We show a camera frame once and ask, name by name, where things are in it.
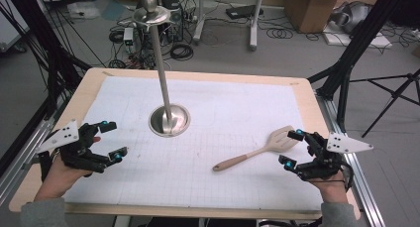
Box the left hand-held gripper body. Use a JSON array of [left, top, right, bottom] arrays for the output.
[[35, 119, 110, 181]]

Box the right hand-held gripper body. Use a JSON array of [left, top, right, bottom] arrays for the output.
[[296, 131, 374, 182]]

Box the wooden slotted spatula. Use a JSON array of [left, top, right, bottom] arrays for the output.
[[212, 125, 300, 172]]

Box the person's left hand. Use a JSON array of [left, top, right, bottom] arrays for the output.
[[34, 136, 102, 202]]

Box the person's right hand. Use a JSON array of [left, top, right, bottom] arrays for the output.
[[306, 146, 350, 205]]

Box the black tripod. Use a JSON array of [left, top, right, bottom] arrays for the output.
[[350, 67, 420, 139]]

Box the metal utensil stand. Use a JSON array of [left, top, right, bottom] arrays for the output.
[[132, 0, 192, 138]]

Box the black truss stand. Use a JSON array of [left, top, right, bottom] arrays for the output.
[[0, 0, 92, 121], [306, 0, 410, 132]]

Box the white grid mat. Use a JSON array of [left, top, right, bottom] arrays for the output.
[[62, 75, 324, 211]]

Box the white power adapter box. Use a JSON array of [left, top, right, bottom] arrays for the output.
[[123, 27, 135, 47]]

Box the white flat board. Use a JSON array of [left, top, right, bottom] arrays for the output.
[[321, 22, 394, 50]]

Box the white stand leg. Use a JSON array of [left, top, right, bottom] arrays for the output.
[[249, 0, 265, 53], [192, 0, 207, 45]]

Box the clear plastic bag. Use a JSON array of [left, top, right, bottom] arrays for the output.
[[67, 1, 102, 20]]

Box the white panel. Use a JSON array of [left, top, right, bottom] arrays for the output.
[[0, 0, 31, 53]]

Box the brown cardboard box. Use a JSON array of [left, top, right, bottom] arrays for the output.
[[284, 0, 348, 34]]

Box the grey rounded device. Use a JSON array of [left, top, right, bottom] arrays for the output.
[[330, 1, 372, 35]]

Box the black flat device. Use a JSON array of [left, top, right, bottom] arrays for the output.
[[225, 4, 264, 21]]

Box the black computer case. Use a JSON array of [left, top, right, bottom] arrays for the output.
[[161, 0, 184, 43]]

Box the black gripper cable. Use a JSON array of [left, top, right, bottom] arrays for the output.
[[310, 162, 355, 192]]

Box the aluminium rail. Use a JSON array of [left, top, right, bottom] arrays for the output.
[[0, 117, 55, 205], [315, 92, 387, 227]]

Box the coiled black cable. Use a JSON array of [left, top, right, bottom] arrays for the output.
[[169, 42, 195, 61], [265, 28, 294, 41]]

